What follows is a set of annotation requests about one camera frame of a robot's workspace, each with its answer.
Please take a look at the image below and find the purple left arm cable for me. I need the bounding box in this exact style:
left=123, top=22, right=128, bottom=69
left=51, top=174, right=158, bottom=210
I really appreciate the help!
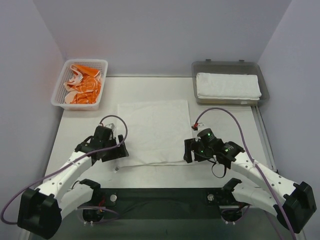
left=1, top=114, right=129, bottom=225

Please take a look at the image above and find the orange cloth in basket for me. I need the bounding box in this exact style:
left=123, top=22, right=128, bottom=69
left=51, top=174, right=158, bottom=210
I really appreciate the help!
left=63, top=64, right=102, bottom=105

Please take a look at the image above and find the white towels pile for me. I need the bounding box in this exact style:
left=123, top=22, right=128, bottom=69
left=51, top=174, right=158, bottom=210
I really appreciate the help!
left=115, top=100, right=193, bottom=171

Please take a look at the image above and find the white plastic mesh basket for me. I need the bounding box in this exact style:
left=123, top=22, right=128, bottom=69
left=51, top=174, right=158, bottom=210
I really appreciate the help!
left=51, top=59, right=108, bottom=111

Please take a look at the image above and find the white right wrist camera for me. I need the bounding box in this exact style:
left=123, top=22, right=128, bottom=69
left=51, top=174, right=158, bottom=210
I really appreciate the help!
left=191, top=122, right=208, bottom=132

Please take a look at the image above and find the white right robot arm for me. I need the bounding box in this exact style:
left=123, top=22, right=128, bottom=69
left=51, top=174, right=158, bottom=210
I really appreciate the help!
left=183, top=125, right=317, bottom=234

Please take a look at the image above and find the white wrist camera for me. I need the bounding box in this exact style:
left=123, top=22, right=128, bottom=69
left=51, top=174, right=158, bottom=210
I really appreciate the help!
left=104, top=123, right=116, bottom=132
left=191, top=122, right=208, bottom=132

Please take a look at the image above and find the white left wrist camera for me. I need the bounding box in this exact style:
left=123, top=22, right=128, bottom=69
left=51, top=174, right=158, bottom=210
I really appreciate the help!
left=104, top=123, right=116, bottom=132

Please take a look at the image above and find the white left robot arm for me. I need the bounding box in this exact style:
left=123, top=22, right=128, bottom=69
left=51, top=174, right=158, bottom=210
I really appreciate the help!
left=17, top=123, right=129, bottom=240

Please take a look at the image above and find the white terry towel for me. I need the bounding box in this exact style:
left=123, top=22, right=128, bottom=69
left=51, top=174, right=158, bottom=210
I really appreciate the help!
left=195, top=72, right=262, bottom=101

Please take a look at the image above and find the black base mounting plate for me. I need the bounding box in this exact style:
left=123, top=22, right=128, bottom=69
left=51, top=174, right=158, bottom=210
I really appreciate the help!
left=81, top=188, right=248, bottom=223

